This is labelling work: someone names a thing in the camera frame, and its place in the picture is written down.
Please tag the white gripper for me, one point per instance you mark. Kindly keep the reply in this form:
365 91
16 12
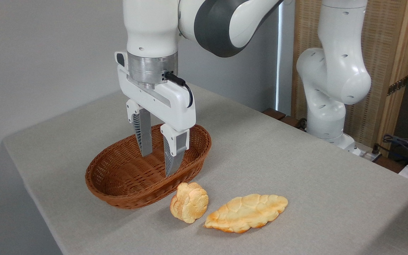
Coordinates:
161 102

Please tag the long leaf-shaped bread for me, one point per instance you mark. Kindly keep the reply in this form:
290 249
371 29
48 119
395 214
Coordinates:
246 212

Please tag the dark wooden bench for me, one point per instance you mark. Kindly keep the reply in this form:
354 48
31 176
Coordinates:
278 115

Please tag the round flower-shaped bread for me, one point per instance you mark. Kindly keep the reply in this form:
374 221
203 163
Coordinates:
190 202

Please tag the dark metal screen hinge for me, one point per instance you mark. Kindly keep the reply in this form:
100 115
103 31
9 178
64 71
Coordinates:
397 85

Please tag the wooden woven folding screen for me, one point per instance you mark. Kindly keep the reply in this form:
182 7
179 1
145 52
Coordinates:
388 53

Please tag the grey tablecloth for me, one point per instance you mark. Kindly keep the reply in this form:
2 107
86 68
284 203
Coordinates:
296 170

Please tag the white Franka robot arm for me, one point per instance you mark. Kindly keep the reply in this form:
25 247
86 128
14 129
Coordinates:
151 28

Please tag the brown wicker oval basket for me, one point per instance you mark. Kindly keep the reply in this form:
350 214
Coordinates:
126 177

